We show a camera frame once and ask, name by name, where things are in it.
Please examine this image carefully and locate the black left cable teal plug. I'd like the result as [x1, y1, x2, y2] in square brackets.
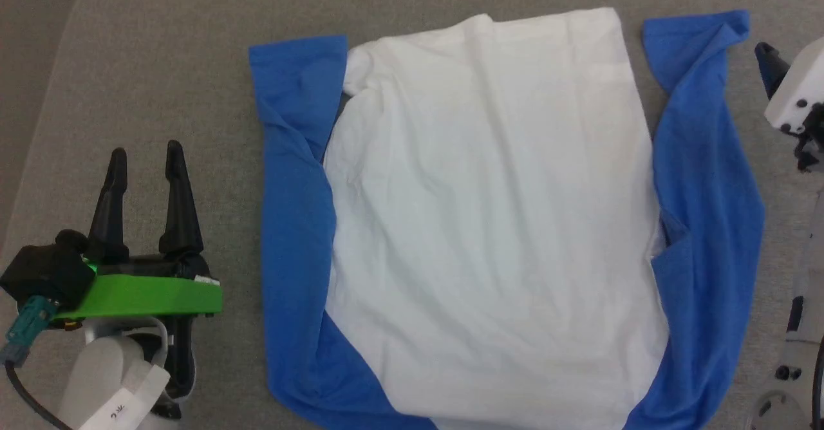
[0, 295, 73, 430]

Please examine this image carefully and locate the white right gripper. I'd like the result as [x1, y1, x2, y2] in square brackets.
[754, 36, 824, 136]

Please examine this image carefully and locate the grey fabric work surface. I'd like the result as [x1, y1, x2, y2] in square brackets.
[0, 0, 824, 430]

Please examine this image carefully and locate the white and blue T-shirt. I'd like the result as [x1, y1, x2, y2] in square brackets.
[248, 6, 767, 430]

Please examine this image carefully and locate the white left cable label tag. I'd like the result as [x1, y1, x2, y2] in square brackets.
[77, 364, 172, 430]

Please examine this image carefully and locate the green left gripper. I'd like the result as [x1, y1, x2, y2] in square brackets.
[54, 140, 225, 321]

